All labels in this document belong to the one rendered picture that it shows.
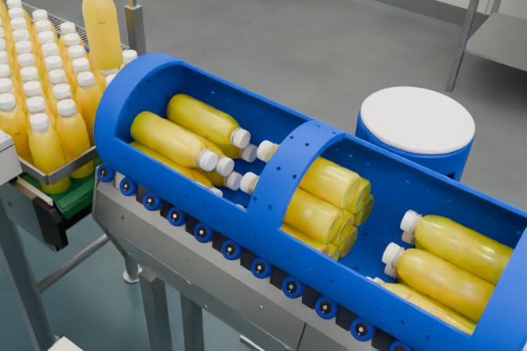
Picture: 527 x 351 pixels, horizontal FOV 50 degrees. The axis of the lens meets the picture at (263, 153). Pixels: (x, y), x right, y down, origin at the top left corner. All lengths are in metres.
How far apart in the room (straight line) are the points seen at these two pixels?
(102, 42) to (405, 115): 0.74
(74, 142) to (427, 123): 0.84
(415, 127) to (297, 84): 2.11
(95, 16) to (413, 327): 0.86
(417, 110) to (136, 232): 0.74
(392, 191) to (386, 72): 2.58
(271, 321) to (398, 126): 0.56
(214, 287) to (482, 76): 2.92
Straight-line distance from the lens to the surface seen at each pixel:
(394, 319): 0.94
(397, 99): 1.51
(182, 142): 1.14
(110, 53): 1.31
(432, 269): 1.02
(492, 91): 3.75
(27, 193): 1.46
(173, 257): 1.29
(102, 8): 1.26
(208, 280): 1.25
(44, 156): 1.36
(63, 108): 1.36
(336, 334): 1.11
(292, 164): 0.97
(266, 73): 3.57
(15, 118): 1.43
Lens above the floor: 1.84
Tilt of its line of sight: 39 degrees down
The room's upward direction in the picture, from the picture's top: 3 degrees clockwise
